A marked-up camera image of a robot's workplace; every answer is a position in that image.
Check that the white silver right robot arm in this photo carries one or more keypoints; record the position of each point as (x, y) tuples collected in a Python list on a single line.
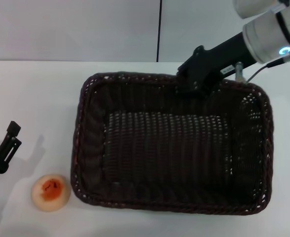
[(268, 32)]

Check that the round bread with orange centre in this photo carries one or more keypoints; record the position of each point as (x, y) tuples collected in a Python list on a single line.
[(50, 188)]

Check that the black vertical wall strip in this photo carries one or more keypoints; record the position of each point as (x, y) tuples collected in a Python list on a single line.
[(159, 29)]

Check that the dark brown woven basket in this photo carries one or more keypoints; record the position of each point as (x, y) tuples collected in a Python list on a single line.
[(164, 153)]

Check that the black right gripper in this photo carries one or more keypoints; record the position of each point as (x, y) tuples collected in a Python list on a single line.
[(228, 55)]

